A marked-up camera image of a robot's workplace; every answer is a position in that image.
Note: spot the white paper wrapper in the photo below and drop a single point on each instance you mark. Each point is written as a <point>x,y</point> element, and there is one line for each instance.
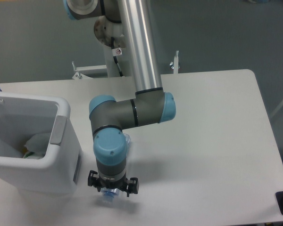
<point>38,142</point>

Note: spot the clear crushed plastic bottle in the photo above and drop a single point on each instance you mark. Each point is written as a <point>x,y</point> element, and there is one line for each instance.
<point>109,195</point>

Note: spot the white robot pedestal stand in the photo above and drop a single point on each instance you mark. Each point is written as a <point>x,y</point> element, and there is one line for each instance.
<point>108,61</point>

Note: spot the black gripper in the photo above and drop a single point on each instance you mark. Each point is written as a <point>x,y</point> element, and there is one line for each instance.
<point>130,186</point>

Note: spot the white plastic trash can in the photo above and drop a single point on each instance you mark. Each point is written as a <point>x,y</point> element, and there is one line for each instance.
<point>21,117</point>

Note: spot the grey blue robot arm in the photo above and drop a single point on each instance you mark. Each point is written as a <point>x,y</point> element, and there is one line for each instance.
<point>123,27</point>

